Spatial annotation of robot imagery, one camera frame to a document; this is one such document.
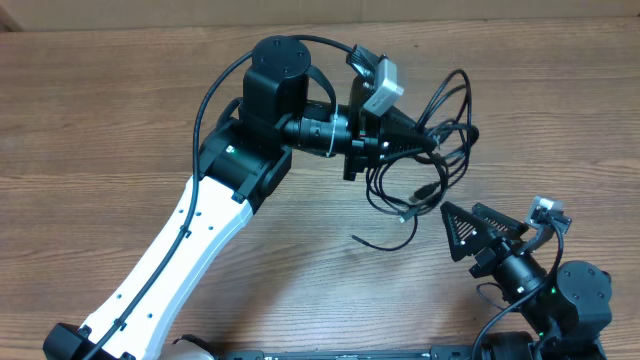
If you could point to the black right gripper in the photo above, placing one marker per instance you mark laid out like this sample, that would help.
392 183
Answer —
481 234

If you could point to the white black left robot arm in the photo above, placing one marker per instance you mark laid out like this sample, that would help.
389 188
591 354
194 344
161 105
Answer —
287 104

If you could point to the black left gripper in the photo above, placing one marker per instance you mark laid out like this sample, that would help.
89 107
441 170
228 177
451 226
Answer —
370 140

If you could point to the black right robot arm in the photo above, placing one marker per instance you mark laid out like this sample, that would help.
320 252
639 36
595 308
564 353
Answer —
555 309

